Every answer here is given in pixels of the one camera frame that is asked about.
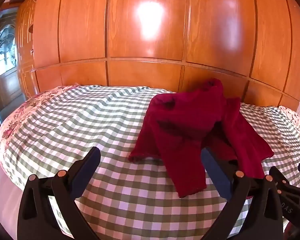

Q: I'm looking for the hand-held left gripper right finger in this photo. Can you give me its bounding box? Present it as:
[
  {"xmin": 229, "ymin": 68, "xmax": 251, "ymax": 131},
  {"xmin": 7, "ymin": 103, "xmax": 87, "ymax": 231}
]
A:
[{"xmin": 201, "ymin": 147, "xmax": 283, "ymax": 240}]

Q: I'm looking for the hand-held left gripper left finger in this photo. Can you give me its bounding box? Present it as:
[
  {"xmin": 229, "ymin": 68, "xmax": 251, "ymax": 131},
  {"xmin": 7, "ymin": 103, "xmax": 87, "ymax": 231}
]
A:
[{"xmin": 17, "ymin": 147, "xmax": 101, "ymax": 240}]

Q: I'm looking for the dark red knit sweater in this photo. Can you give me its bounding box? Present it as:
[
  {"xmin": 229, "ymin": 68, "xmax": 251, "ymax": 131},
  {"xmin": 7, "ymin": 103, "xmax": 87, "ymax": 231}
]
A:
[{"xmin": 128, "ymin": 78, "xmax": 275, "ymax": 198}]

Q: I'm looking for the green white checked bedsheet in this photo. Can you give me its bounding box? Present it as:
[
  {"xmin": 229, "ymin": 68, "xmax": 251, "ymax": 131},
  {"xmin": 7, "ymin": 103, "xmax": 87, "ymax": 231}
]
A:
[{"xmin": 5, "ymin": 85, "xmax": 300, "ymax": 240}]

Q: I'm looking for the floral bed quilt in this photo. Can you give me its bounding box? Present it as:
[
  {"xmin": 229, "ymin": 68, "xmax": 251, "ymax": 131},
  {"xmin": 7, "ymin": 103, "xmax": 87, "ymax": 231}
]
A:
[{"xmin": 0, "ymin": 85, "xmax": 300, "ymax": 188}]

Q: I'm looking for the wooden panelled wardrobe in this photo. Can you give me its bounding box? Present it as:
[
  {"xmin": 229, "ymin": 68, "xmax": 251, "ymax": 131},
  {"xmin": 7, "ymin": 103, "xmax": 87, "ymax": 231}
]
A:
[{"xmin": 15, "ymin": 0, "xmax": 300, "ymax": 111}]

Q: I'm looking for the wooden door with glass pane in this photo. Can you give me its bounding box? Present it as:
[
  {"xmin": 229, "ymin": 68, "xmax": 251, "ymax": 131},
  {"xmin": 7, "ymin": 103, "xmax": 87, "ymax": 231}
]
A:
[{"xmin": 0, "ymin": 7, "xmax": 26, "ymax": 124}]

